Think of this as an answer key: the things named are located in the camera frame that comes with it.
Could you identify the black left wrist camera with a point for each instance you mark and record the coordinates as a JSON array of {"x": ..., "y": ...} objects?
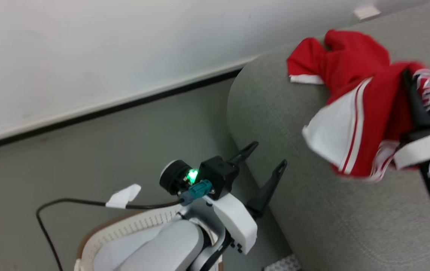
[{"x": 219, "y": 174}]

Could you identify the grey fabric sofa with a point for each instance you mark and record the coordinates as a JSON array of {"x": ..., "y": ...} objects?
[{"x": 312, "y": 210}]

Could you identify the red and white garment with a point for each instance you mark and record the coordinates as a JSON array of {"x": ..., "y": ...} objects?
[{"x": 365, "y": 75}]

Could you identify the black round wrist motor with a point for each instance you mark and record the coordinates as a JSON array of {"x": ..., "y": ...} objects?
[{"x": 173, "y": 177}]

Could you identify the white wall trim strip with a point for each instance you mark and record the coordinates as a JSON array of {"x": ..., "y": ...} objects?
[{"x": 87, "y": 109}]

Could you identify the white perforated laundry basket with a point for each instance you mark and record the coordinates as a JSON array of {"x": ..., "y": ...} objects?
[{"x": 132, "y": 226}]

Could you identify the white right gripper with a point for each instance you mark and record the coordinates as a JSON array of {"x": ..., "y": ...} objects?
[{"x": 423, "y": 147}]

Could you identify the white textured mat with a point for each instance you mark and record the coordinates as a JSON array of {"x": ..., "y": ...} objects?
[{"x": 284, "y": 263}]

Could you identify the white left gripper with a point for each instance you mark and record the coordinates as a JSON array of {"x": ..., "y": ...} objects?
[{"x": 235, "y": 222}]

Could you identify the white wall box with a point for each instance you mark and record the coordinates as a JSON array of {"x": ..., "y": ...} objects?
[{"x": 366, "y": 12}]

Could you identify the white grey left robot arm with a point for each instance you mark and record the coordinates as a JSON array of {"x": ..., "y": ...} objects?
[{"x": 169, "y": 244}]

